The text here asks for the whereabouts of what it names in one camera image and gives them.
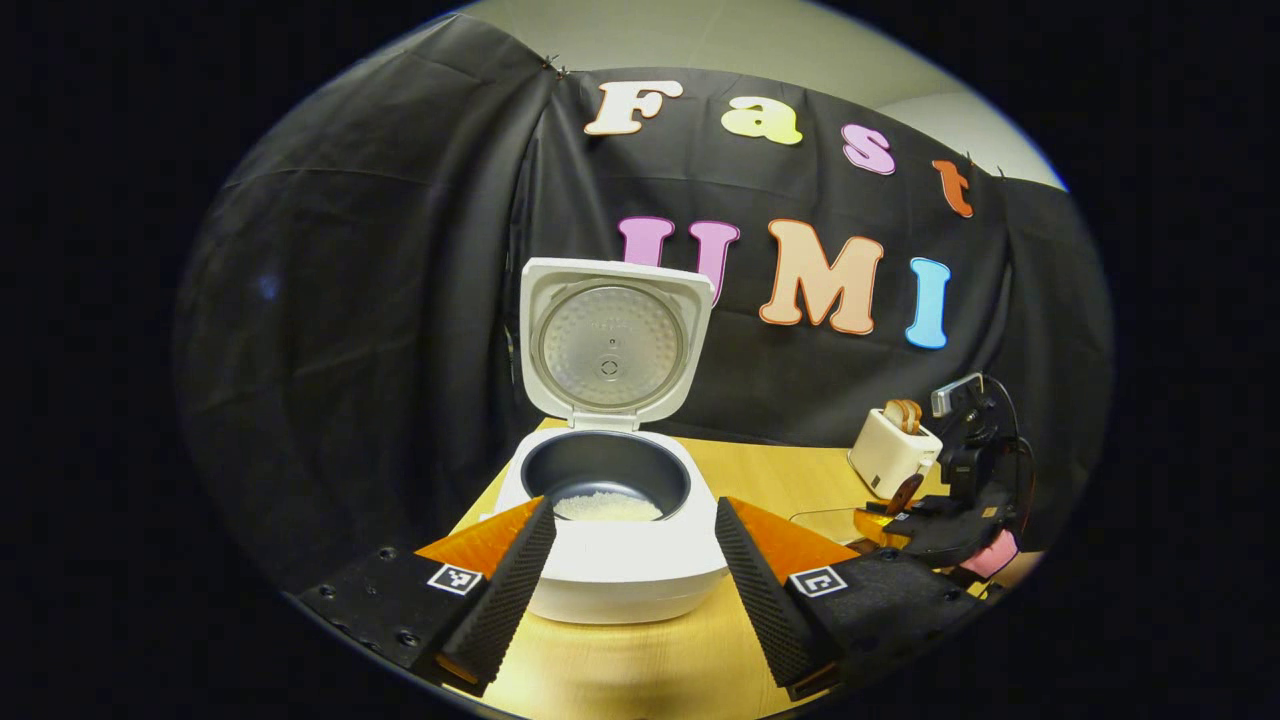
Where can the black backdrop cloth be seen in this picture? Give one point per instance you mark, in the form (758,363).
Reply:
(350,350)

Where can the white toaster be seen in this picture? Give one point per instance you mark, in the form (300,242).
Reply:
(885,455)

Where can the brown wooden spoon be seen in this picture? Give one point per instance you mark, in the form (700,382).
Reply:
(905,492)

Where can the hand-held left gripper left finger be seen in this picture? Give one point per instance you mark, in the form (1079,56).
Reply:
(520,580)

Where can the toasted bread slices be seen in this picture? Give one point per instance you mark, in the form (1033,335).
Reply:
(903,415)

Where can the white rice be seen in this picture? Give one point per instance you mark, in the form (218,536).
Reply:
(608,508)

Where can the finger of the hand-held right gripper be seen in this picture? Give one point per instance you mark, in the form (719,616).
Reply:
(900,520)

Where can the clear plastic tray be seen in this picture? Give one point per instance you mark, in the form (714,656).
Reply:
(825,525)

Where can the white rice cooker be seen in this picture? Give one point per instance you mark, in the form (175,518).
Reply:
(620,560)

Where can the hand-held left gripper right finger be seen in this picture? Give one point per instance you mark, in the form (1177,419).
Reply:
(752,585)

